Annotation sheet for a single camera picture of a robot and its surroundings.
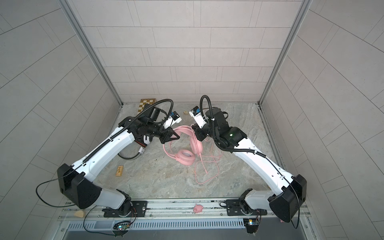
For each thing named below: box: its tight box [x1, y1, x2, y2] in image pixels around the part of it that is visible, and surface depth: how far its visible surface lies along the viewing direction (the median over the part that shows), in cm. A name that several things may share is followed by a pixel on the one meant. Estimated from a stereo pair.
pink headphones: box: [163, 125, 203, 166], surface depth 74 cm
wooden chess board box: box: [137, 98, 157, 115], surface depth 117 cm
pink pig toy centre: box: [193, 203, 204, 213], surface depth 72 cm
